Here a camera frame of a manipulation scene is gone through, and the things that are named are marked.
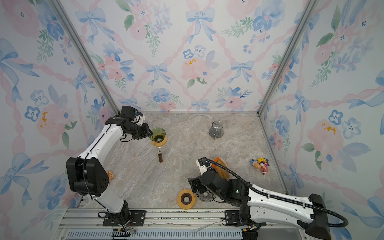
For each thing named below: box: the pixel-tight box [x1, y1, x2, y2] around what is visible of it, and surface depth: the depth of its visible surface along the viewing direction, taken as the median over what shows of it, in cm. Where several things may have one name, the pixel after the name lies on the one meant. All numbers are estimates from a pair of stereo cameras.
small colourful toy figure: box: [250, 157, 270, 175], surface depth 92 cm
